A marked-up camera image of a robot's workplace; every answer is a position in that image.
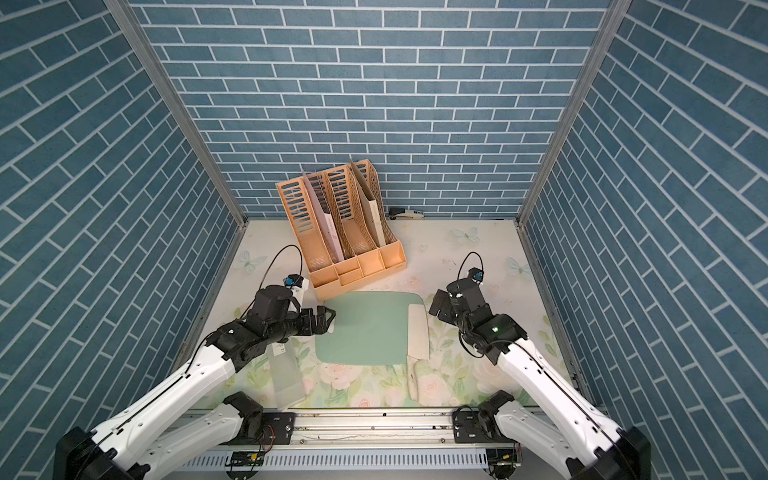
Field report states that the peach plastic file organizer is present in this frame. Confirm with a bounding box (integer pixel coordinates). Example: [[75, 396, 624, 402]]
[[276, 162, 407, 301]]

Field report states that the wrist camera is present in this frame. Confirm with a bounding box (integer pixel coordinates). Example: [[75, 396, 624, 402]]
[[283, 274, 310, 311], [468, 267, 484, 284]]

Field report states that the aluminium front rail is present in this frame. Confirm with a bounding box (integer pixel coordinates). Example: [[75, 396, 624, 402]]
[[119, 406, 619, 451]]

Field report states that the green cutting board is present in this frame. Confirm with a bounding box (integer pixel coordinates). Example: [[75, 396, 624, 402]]
[[315, 291, 423, 366]]

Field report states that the pink folder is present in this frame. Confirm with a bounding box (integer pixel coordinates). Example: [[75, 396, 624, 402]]
[[302, 172, 344, 263]]

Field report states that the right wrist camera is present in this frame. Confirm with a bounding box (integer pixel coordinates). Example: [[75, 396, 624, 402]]
[[468, 267, 484, 284]]

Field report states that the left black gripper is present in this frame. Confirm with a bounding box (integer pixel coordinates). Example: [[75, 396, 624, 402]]
[[265, 304, 338, 344]]

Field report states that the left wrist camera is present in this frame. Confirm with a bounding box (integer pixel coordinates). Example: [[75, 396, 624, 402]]
[[283, 274, 310, 311]]

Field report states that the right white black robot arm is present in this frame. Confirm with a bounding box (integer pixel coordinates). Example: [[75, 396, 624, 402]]
[[429, 277, 652, 479]]

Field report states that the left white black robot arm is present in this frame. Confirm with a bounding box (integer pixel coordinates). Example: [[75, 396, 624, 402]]
[[53, 276, 336, 479]]

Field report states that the beige folder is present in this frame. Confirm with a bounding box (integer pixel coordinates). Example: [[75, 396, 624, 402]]
[[350, 160, 387, 247]]

